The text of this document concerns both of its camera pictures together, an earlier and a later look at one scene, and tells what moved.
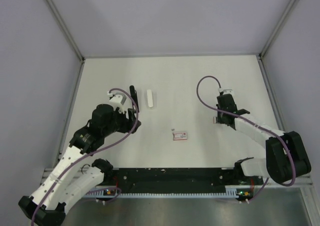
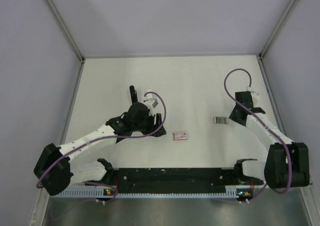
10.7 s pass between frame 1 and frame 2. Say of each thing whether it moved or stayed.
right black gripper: moved
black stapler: stayed
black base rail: stayed
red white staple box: stayed
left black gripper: moved
